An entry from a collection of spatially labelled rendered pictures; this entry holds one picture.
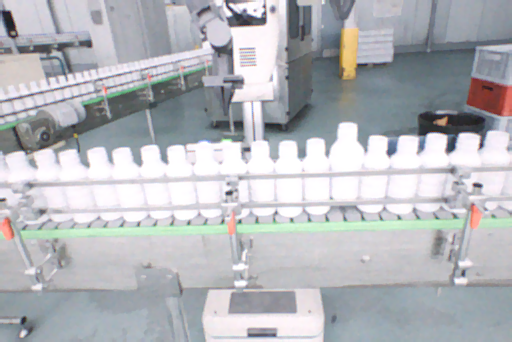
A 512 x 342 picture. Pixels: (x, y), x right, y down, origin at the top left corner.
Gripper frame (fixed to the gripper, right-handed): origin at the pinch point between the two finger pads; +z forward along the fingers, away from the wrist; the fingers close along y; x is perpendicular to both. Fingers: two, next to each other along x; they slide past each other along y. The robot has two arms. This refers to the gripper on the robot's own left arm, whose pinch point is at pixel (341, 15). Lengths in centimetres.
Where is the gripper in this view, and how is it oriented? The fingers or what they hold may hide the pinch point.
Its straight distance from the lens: 81.2
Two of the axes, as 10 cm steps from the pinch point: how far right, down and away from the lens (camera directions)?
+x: -10.0, 0.3, 0.7
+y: 0.5, -4.1, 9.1
